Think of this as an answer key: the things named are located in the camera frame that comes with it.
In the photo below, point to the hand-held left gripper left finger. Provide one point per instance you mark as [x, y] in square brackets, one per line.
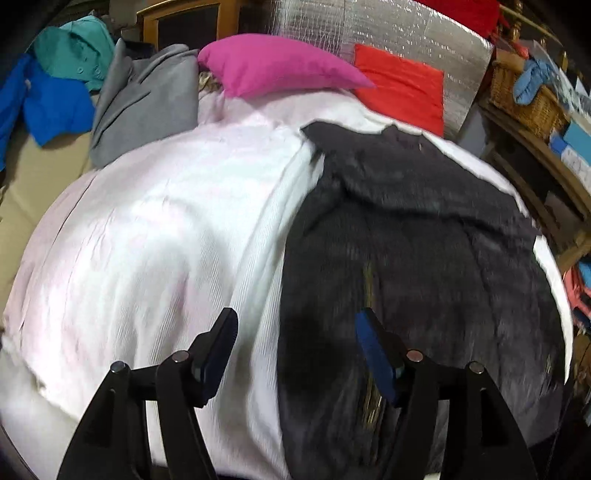
[217, 364]

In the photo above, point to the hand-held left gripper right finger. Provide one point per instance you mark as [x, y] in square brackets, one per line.
[378, 360]

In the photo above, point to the dark navy puffer jacket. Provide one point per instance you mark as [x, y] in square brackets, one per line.
[415, 254]

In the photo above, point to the white blanket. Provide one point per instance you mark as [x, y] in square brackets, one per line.
[161, 254]

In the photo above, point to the red bag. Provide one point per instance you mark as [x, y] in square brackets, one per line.
[579, 290]

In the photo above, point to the beige sofa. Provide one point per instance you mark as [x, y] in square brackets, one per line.
[32, 180]

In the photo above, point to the wooden table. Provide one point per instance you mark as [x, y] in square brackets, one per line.
[521, 138]

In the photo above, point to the red pillow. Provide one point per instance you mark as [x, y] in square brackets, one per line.
[401, 87]

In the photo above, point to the grey coat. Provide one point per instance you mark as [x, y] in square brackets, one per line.
[138, 101]

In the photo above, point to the patterned gold cloth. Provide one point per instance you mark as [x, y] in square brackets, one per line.
[208, 82]

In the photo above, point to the wicker basket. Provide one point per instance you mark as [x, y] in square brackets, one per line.
[540, 110]

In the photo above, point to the blue tissue box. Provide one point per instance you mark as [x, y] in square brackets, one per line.
[577, 136]

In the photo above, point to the pink pillow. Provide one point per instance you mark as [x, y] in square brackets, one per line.
[277, 64]

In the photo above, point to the blue jacket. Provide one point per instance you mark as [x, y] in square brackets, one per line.
[51, 101]

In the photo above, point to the light blue cloth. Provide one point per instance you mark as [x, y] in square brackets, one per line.
[531, 81]

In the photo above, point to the dark navy garment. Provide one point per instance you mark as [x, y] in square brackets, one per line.
[138, 48]

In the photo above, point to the silver foil insulation board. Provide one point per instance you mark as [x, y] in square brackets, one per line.
[415, 27]

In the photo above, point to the wooden cabinet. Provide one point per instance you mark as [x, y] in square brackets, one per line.
[184, 27]

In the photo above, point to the teal jacket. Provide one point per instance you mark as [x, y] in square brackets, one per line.
[69, 50]

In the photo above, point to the red cloth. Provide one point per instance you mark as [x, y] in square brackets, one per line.
[466, 14]

